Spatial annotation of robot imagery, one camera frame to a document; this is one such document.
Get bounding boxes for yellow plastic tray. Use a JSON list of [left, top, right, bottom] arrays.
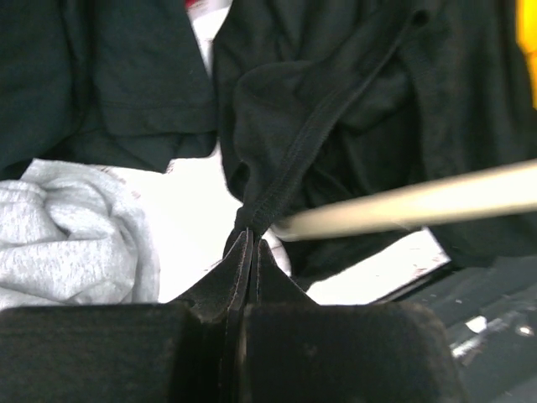
[[516, 0, 537, 107]]

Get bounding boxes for black tank top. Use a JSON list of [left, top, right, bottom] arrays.
[[211, 0, 537, 279]]

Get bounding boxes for cream wooden hanger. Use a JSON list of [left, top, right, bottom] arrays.
[[271, 160, 536, 242]]

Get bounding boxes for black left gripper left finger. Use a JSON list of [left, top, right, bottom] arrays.
[[1, 231, 252, 402]]

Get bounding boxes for hanging black garment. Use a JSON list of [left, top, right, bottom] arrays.
[[1, 1, 216, 179]]

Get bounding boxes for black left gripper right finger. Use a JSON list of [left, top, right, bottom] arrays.
[[241, 242, 466, 402]]

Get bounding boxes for grey tank top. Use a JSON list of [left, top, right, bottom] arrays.
[[1, 160, 160, 309]]

